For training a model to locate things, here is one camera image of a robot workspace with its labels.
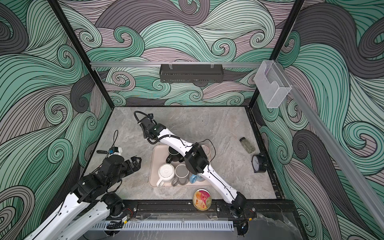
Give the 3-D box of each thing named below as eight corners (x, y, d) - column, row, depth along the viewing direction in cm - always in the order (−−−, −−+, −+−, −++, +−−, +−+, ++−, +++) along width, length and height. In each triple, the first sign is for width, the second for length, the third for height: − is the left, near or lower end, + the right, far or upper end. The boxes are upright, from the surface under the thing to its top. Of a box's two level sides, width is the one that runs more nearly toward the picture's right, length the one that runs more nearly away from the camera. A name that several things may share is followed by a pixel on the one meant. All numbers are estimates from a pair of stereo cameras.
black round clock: (254, 175, 87) (261, 168, 79) (250, 160, 93) (256, 152, 85) (262, 175, 87) (269, 168, 79) (257, 160, 93) (263, 152, 85)
